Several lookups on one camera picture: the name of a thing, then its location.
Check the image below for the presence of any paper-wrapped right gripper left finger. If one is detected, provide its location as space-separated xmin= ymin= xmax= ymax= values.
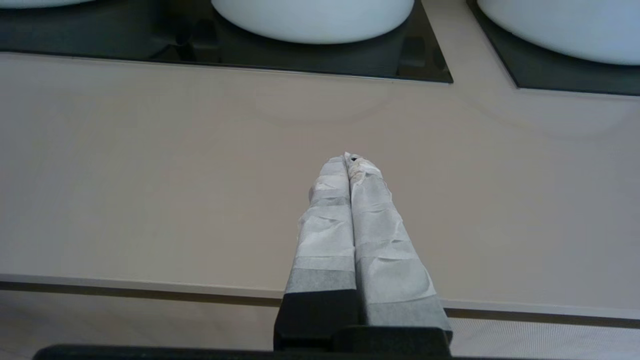
xmin=273 ymin=156 xmax=361 ymax=351

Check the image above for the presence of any paper-wrapped right gripper right finger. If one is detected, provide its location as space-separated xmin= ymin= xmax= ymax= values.
xmin=345 ymin=152 xmax=453 ymax=346

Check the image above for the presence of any white pot with steel insert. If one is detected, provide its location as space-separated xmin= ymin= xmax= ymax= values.
xmin=0 ymin=0 xmax=96 ymax=10
xmin=476 ymin=0 xmax=640 ymax=67
xmin=211 ymin=0 xmax=416 ymax=45

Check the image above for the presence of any wide black glass cooktop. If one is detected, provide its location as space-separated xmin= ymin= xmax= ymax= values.
xmin=0 ymin=0 xmax=454 ymax=84

